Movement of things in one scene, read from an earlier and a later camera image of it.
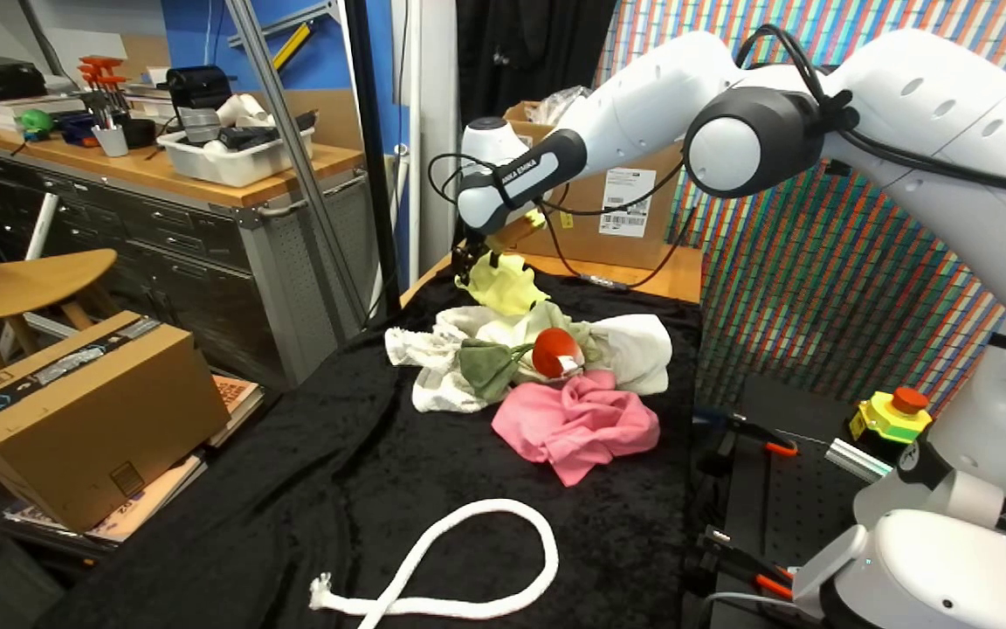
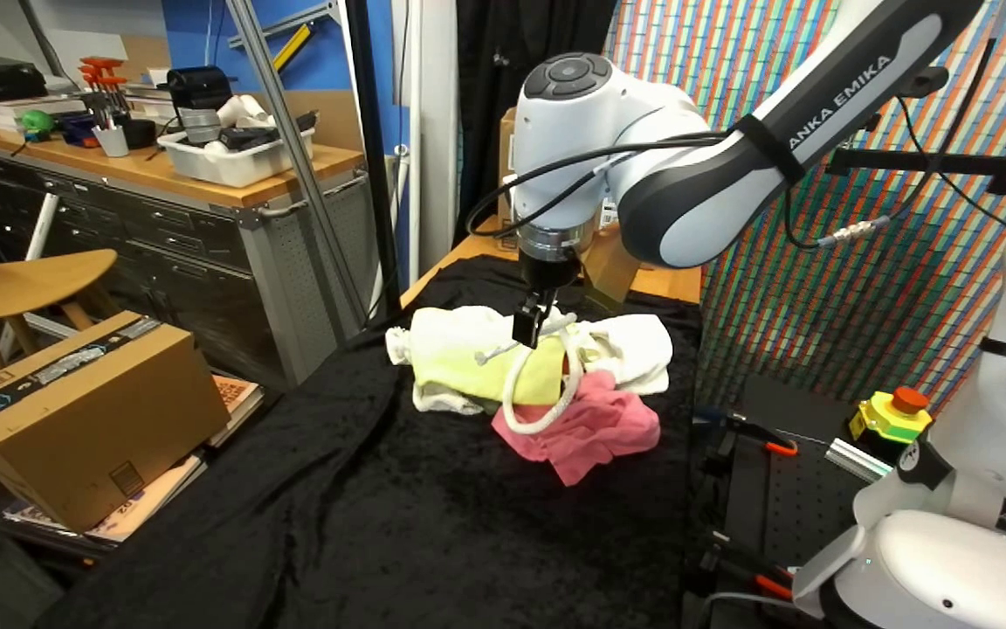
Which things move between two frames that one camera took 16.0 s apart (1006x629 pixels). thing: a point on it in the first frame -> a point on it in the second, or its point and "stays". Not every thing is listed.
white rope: x=393 y=607 -> x=563 y=403
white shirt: x=628 y=351 stays
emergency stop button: x=897 y=414 stays
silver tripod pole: x=295 y=163 stays
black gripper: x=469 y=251 -> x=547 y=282
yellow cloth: x=504 y=289 -> x=539 y=373
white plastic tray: x=236 y=159 stays
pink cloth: x=578 y=423 stays
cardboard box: x=86 y=421 stays
